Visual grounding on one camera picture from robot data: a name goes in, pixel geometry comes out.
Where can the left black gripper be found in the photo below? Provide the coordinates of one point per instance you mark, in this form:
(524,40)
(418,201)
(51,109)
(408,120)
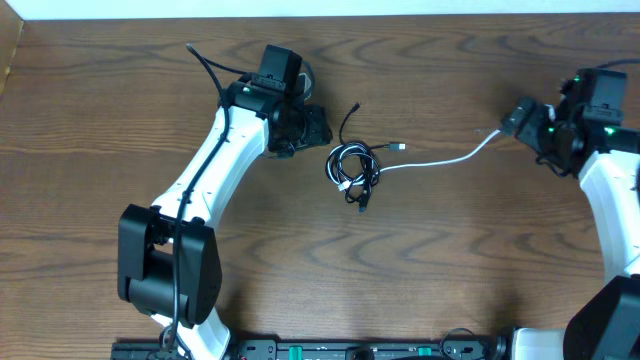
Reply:
(314,128)

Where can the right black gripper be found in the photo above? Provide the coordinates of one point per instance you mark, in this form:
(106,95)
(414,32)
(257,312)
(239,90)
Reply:
(540,113)

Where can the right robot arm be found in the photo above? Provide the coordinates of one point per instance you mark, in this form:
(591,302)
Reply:
(583,137)

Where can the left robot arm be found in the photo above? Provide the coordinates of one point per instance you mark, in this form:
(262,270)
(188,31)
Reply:
(168,261)

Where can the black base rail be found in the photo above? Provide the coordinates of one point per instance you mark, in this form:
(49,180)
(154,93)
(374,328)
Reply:
(350,350)

